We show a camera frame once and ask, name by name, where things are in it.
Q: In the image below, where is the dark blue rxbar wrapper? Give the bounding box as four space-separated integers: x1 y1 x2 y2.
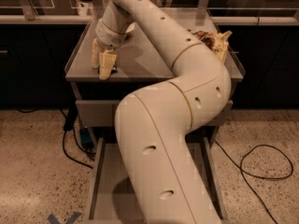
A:
97 66 118 74

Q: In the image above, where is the black floor cable left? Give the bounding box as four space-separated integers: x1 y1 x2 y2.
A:
15 107 97 170

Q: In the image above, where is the blue power adapter box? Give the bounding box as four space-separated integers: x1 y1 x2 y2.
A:
79 128 93 148

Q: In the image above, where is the open lower grey drawer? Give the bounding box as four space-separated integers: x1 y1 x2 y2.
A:
83 136 231 224

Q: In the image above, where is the white paper bowl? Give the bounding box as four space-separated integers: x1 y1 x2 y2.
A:
126 22 135 35

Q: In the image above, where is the grey metal drawer cabinet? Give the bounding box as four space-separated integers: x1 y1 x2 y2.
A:
66 7 245 144

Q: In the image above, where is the black floor cable right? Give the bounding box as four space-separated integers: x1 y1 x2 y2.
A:
214 139 294 224

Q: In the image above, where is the yellow brown chip bag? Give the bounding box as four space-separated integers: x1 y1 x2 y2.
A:
189 30 232 63

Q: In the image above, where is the closed upper grey drawer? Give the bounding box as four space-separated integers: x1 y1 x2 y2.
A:
76 96 231 132

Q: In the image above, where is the black floor cable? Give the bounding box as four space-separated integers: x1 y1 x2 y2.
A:
214 139 294 224
15 107 97 170

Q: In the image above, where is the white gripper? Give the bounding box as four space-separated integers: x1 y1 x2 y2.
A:
92 19 126 80

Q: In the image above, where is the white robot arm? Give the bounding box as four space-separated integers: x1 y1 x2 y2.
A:
95 0 231 224

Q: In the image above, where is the blue tape floor mark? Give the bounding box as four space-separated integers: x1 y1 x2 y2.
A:
47 212 81 224

